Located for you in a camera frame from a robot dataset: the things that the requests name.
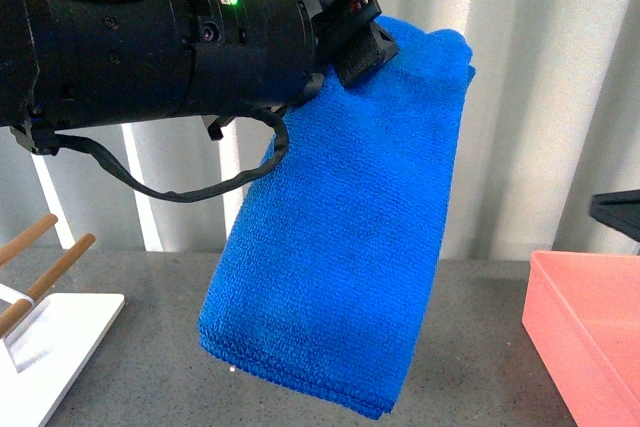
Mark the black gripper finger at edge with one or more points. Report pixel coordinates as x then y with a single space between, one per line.
619 211

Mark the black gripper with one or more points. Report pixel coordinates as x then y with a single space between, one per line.
257 58

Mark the blue microfiber cloth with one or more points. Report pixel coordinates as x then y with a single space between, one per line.
326 276

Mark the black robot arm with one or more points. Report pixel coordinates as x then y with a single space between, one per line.
123 118

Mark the pink plastic bin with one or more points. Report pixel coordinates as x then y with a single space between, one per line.
581 312

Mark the wooden rack rod left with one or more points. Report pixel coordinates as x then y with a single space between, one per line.
26 238

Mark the wooden rack rod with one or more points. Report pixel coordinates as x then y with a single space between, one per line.
16 311
26 238

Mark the wooden rack rod right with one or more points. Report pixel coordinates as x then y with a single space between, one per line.
16 311

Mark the white towel rack stand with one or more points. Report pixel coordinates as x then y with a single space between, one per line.
46 351

